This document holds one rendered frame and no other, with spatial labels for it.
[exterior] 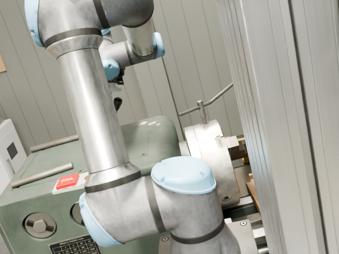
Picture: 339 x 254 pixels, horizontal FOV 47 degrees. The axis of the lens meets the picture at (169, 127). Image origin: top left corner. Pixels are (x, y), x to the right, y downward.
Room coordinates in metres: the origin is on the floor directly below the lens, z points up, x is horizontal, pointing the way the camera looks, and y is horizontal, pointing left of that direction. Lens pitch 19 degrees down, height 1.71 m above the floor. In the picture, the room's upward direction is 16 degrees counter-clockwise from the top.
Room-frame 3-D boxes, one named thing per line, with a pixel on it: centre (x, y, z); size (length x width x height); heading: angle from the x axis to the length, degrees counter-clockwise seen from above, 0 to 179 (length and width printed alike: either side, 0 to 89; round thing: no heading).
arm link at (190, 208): (0.69, 0.01, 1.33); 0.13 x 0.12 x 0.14; 90
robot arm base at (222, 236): (0.69, 0.00, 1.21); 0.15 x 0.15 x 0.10
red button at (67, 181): (1.06, 0.34, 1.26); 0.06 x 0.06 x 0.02; 88
